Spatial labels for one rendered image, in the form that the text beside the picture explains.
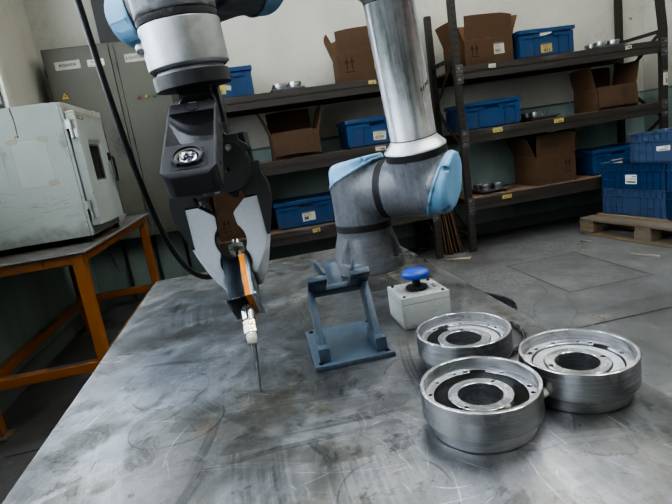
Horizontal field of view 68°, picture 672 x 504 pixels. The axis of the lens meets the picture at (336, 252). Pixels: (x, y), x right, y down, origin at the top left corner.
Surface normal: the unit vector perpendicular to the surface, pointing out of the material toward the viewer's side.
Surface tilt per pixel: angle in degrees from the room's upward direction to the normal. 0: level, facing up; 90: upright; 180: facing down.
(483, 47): 92
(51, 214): 89
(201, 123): 33
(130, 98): 90
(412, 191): 100
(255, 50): 90
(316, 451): 0
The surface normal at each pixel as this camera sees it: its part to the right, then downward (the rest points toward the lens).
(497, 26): 0.30, 0.22
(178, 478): -0.14, -0.97
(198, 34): 0.53, 0.11
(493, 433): -0.10, 0.22
